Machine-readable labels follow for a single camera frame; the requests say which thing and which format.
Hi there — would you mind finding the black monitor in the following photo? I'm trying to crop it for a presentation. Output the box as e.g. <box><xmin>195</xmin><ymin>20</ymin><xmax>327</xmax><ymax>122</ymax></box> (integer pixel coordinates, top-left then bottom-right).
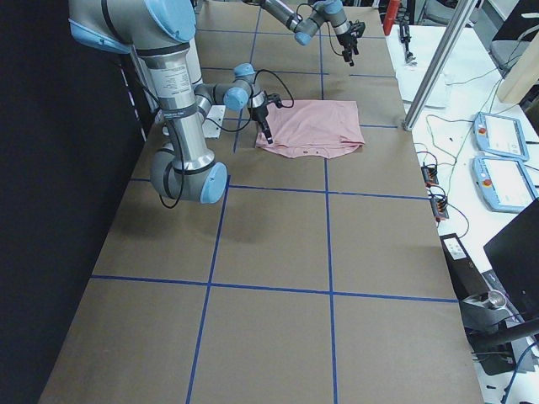
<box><xmin>483</xmin><ymin>200</ymin><xmax>539</xmax><ymax>319</ymax></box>

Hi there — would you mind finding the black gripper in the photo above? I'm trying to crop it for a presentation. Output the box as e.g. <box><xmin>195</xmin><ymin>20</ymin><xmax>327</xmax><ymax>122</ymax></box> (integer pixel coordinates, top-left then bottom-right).
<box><xmin>250</xmin><ymin>93</ymin><xmax>280</xmax><ymax>144</ymax></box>
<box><xmin>337</xmin><ymin>20</ymin><xmax>366</xmax><ymax>66</ymax></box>

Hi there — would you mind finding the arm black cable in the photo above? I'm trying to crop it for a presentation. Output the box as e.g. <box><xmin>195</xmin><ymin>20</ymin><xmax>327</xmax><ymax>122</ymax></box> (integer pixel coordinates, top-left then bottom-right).
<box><xmin>296</xmin><ymin>2</ymin><xmax>366</xmax><ymax>58</ymax></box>
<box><xmin>157</xmin><ymin>69</ymin><xmax>296</xmax><ymax>210</ymax></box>

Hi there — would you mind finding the red fire extinguisher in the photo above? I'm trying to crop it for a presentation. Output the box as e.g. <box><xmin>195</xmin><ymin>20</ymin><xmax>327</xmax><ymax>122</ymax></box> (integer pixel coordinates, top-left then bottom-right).
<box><xmin>382</xmin><ymin>0</ymin><xmax>400</xmax><ymax>36</ymax></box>

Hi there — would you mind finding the upper orange terminal block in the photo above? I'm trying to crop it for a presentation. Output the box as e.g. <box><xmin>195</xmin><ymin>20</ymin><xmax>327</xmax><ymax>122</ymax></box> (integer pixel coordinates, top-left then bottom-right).
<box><xmin>421</xmin><ymin>165</ymin><xmax>439</xmax><ymax>188</ymax></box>

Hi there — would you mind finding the pink Snoopy t-shirt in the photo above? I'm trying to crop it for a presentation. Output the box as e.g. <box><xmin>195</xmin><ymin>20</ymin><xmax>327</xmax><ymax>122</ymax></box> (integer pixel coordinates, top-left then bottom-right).
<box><xmin>255</xmin><ymin>100</ymin><xmax>365</xmax><ymax>159</ymax></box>

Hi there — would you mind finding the aluminium frame post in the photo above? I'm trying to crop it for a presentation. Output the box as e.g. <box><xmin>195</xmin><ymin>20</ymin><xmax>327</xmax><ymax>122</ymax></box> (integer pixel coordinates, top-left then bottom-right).
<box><xmin>403</xmin><ymin>0</ymin><xmax>476</xmax><ymax>131</ymax></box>

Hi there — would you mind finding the lower blue teach pendant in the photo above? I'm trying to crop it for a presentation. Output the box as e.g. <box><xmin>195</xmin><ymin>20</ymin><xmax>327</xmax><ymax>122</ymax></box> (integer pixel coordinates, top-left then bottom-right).
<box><xmin>472</xmin><ymin>156</ymin><xmax>538</xmax><ymax>214</ymax></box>

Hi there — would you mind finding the metal cup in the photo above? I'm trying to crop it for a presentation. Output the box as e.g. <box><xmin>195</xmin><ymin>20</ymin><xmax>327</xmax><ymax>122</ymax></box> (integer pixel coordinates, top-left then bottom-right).
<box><xmin>486</xmin><ymin>290</ymin><xmax>507</xmax><ymax>310</ymax></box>

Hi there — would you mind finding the black box with label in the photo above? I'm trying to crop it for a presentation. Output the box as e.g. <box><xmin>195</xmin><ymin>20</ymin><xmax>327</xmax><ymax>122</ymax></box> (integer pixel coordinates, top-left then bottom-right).
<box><xmin>440</xmin><ymin>233</ymin><xmax>490</xmax><ymax>300</ymax></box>

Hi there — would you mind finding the beige cardboard tube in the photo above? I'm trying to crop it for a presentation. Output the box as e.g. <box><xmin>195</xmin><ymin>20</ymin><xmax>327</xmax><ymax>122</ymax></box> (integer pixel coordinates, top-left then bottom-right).
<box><xmin>497</xmin><ymin>34</ymin><xmax>539</xmax><ymax>104</ymax></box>

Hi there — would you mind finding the white paper sheet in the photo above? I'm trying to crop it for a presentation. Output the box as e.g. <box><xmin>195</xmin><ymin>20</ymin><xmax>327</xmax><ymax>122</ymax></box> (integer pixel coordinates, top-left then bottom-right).
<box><xmin>396</xmin><ymin>64</ymin><xmax>452</xmax><ymax>109</ymax></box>

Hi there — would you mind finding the lower orange terminal block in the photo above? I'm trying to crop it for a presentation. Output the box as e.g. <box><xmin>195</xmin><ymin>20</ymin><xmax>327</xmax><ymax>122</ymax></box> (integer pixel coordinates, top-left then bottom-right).
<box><xmin>430</xmin><ymin>195</ymin><xmax>449</xmax><ymax>223</ymax></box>

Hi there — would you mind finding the blue teach pendant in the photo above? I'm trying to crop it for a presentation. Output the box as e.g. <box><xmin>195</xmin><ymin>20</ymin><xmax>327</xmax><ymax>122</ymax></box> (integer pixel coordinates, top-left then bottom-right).
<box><xmin>472</xmin><ymin>156</ymin><xmax>538</xmax><ymax>214</ymax></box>
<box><xmin>472</xmin><ymin>112</ymin><xmax>529</xmax><ymax>162</ymax></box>

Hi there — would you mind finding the black tool on table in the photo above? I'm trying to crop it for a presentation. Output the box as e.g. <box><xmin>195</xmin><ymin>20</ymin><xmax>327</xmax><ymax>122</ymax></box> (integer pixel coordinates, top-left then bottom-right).
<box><xmin>399</xmin><ymin>22</ymin><xmax>417</xmax><ymax>66</ymax></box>

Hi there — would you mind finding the upper blue teach pendant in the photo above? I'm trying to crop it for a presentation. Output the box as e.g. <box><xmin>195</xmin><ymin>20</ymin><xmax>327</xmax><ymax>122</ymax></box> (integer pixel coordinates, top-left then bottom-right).
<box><xmin>472</xmin><ymin>112</ymin><xmax>529</xmax><ymax>162</ymax></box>

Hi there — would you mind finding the orange terminal block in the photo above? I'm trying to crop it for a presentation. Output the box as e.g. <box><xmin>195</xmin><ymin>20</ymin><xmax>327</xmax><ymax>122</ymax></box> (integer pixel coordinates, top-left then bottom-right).
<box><xmin>430</xmin><ymin>195</ymin><xmax>449</xmax><ymax>223</ymax></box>
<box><xmin>421</xmin><ymin>165</ymin><xmax>439</xmax><ymax>188</ymax></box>

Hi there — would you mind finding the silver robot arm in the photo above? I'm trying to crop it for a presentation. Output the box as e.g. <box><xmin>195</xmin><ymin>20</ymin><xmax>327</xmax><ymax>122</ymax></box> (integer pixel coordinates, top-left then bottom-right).
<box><xmin>69</xmin><ymin>1</ymin><xmax>280</xmax><ymax>204</ymax></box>
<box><xmin>243</xmin><ymin>0</ymin><xmax>366</xmax><ymax>66</ymax></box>

